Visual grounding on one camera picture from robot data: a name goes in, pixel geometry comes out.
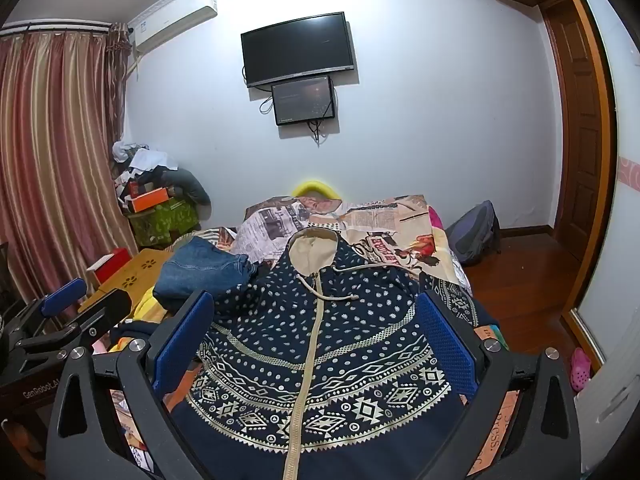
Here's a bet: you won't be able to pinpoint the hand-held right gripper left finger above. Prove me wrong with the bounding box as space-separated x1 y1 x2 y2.
46 290 221 480

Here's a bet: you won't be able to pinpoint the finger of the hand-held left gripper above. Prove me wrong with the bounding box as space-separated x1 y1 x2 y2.
10 278 87 333
17 290 133 356

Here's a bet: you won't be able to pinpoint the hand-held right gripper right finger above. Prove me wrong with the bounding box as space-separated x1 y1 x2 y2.
416 290 581 480

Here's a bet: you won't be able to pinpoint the navy patterned hoodie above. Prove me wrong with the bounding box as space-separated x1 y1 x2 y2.
110 226 506 480

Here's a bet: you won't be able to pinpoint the yellow cloth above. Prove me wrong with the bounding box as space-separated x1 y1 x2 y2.
107 287 168 353

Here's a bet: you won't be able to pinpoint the wooden lap desk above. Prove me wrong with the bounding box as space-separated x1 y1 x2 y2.
77 247 176 321

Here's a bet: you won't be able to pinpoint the blue jeans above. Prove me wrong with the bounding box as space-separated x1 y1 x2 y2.
152 236 258 313

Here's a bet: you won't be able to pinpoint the green patterned cloth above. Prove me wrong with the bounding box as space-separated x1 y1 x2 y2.
125 199 201 251

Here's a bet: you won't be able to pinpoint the grey purple backpack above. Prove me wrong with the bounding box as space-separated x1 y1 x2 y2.
444 200 502 267

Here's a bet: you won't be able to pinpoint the orange box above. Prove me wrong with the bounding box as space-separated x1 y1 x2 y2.
129 187 168 212

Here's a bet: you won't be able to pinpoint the printed blanket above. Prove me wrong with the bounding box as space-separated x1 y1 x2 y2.
107 192 526 480

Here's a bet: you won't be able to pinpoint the striped pink curtain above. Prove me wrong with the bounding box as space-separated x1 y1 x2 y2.
0 22 138 311

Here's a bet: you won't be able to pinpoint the pink slipper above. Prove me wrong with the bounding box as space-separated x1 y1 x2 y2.
570 347 592 392

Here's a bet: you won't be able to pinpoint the pile of white papers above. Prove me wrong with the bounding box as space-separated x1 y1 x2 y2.
111 141 180 176

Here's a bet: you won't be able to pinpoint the yellow curved cushion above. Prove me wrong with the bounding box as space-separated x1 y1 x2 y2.
292 178 341 201

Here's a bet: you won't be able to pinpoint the wooden door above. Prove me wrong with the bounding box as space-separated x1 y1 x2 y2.
540 0 608 266

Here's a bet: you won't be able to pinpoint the curtain rod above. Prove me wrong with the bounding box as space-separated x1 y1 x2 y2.
0 19 132 37

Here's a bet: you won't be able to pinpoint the white air conditioner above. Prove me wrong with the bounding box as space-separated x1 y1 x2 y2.
127 0 219 55

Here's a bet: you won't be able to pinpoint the wooden door frame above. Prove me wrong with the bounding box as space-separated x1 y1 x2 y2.
550 0 621 361

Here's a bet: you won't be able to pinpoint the black screen cables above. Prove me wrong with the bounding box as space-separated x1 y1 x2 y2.
258 87 336 148

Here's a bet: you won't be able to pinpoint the small wall monitor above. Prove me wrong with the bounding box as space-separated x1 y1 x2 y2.
271 75 336 126

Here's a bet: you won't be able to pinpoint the large wall television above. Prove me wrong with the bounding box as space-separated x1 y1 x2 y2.
240 11 356 89

